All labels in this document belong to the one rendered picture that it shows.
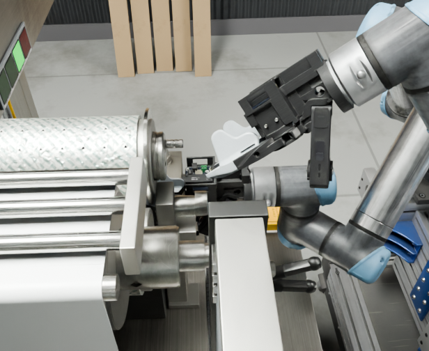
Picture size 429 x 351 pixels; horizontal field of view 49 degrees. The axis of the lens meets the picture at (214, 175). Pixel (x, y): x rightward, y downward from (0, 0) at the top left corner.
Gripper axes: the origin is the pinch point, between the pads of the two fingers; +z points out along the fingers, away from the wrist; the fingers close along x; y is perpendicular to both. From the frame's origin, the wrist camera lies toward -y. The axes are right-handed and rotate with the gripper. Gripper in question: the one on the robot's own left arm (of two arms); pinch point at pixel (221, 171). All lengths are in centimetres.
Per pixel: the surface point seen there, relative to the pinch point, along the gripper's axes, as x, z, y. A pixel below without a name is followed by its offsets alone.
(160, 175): 0.1, 8.5, 4.1
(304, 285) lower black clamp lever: 20.8, -9.6, -10.9
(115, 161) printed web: 4.8, 10.6, 9.4
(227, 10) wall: -290, 51, 59
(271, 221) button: -34.4, 11.2, -20.3
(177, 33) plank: -238, 75, 59
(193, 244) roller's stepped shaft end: 20.9, -2.0, -2.1
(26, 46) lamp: -36, 40, 44
